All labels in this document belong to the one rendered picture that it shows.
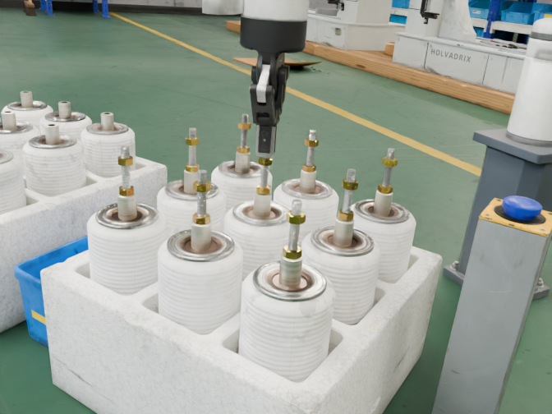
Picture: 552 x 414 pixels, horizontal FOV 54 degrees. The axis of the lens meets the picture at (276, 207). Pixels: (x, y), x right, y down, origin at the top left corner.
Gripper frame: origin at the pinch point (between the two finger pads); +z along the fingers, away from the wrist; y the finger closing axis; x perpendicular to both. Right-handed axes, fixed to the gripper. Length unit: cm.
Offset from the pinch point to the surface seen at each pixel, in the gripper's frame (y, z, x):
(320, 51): 350, 30, 16
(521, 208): -7.2, 2.4, -28.8
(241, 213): -1.3, 9.6, 2.4
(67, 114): 33, 9, 44
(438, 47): 265, 12, -56
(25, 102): 37, 9, 56
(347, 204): -5.5, 5.1, -10.6
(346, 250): -7.8, 9.8, -11.2
